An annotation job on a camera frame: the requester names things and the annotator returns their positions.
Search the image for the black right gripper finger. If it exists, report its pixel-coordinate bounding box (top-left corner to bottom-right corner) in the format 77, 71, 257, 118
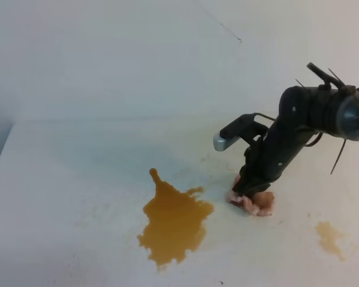
244, 181, 271, 198
232, 176, 247, 196

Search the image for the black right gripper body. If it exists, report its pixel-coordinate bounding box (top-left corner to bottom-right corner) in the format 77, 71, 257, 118
240, 86, 317, 183

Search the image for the pink stained rag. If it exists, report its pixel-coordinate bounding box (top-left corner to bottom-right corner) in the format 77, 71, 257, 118
226, 190, 275, 216

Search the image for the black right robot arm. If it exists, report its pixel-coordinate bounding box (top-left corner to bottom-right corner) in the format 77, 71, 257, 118
233, 63, 359, 198

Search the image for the large coffee puddle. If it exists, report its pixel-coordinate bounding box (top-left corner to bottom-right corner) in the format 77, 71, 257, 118
137, 168, 214, 271

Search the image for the small coffee stain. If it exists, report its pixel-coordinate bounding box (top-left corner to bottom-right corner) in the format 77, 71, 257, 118
315, 221, 346, 261

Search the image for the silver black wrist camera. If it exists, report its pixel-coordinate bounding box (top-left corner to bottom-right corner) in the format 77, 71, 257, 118
213, 112, 275, 152

